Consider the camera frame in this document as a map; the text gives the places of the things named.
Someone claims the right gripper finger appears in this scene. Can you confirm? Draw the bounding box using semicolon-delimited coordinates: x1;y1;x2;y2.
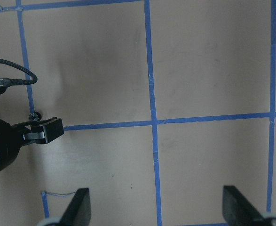
223;186;269;226
58;188;91;226

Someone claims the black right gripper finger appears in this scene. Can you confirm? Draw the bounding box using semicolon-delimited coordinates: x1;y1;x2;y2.
11;117;64;144

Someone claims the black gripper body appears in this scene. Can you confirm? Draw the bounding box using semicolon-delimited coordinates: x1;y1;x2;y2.
0;119;21;172

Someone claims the small black bearing gear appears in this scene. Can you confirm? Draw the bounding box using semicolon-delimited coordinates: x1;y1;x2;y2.
28;111;42;121

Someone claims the black braided camera cable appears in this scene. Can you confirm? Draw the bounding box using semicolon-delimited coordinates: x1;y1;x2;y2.
0;57;38;89

